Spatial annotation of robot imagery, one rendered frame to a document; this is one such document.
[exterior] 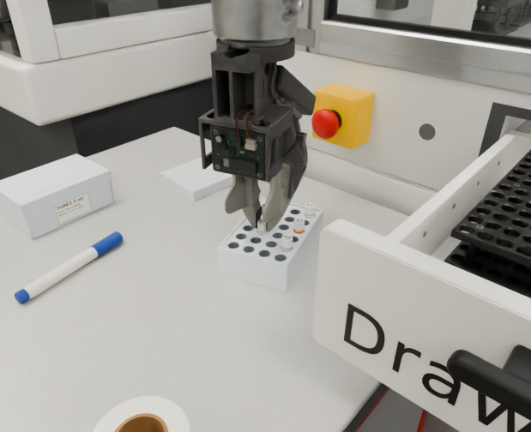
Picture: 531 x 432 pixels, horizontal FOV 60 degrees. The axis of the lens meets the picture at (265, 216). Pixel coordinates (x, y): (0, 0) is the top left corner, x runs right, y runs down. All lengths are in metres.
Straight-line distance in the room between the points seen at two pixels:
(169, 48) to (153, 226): 0.49
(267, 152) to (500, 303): 0.23
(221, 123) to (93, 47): 0.54
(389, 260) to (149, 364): 0.25
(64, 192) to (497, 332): 0.53
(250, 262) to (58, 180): 0.30
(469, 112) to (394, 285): 0.35
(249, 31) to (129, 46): 0.59
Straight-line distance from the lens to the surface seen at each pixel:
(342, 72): 0.68
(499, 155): 0.57
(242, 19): 0.40
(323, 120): 0.62
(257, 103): 0.42
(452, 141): 0.63
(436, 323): 0.30
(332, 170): 0.73
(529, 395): 0.26
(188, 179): 0.70
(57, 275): 0.56
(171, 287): 0.53
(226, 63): 0.40
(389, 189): 0.69
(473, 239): 0.38
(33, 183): 0.68
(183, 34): 1.05
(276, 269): 0.49
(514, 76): 0.59
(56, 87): 0.91
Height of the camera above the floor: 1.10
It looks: 32 degrees down
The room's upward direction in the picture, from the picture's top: straight up
